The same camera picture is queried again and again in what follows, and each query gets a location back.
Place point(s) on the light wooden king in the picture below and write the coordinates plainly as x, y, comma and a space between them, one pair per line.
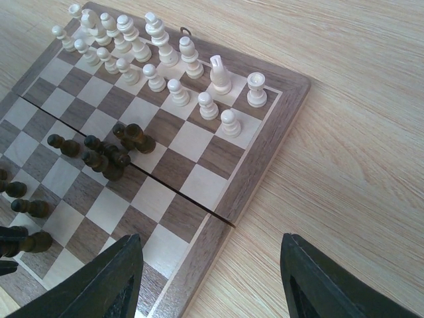
155, 27

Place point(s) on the light wooden rook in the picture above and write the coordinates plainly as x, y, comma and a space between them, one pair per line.
256, 95

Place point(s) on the light wooden knight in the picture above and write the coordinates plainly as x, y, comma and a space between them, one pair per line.
220, 76

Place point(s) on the dark pawn second row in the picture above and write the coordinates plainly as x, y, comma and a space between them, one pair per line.
36, 208
16, 189

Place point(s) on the dark wooden pawn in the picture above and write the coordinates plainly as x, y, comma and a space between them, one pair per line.
100, 163
94, 143
68, 148
119, 131

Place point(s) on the wooden chess board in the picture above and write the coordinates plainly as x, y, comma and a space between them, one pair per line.
181, 198

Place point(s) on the dark wooden rook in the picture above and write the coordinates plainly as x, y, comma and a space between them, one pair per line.
143, 143

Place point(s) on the dark wooden chess piece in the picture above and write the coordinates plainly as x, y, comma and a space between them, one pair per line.
16, 239

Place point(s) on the light wooden bishop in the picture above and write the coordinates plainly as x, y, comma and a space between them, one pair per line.
190, 56

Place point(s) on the light wooden pawn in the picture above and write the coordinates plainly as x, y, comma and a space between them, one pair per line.
180, 96
207, 107
131, 76
156, 82
231, 126

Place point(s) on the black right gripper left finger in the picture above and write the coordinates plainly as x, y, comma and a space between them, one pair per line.
108, 286

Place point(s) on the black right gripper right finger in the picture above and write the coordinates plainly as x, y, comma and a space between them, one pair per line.
316, 286

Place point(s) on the dark pawn lying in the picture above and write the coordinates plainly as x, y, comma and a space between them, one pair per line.
117, 156

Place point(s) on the light wooden queen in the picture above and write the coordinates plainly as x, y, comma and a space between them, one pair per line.
125, 24

